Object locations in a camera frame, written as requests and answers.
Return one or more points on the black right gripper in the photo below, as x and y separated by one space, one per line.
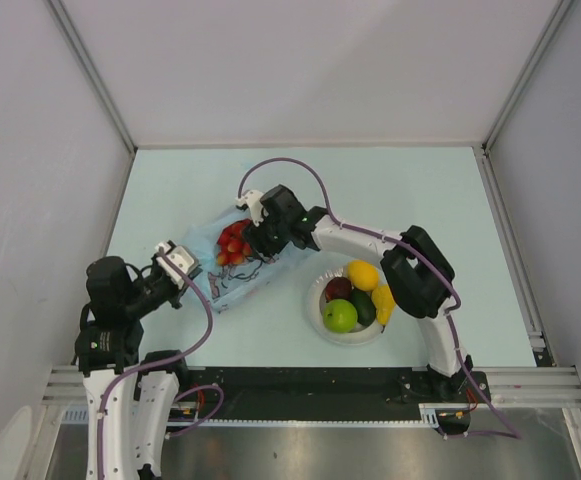
256 235

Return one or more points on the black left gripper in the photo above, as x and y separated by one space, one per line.
174 299

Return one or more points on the red fake strawberry bunch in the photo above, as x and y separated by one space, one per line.
233 249

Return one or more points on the light blue printed plastic bag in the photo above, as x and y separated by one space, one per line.
231 270

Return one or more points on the dark red fake fruit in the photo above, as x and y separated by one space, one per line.
338 288

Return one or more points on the yellow fake lemon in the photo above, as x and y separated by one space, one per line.
362 275

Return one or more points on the green fake apple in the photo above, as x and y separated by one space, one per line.
339 316

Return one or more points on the dark green fake avocado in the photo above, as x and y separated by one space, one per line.
365 308

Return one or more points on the yellow fake pear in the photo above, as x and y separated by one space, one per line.
384 304

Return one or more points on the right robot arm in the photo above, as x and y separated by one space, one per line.
418 275

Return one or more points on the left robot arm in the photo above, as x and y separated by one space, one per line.
129 398

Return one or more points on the white paper plate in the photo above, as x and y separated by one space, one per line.
315 304

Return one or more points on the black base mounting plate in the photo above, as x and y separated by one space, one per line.
333 394

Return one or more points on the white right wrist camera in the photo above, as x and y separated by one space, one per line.
252 200

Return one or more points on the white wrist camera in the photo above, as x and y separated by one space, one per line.
177 262
252 200

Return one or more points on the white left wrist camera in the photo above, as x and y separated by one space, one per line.
177 262

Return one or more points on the blue slotted cable duct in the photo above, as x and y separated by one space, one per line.
76 415

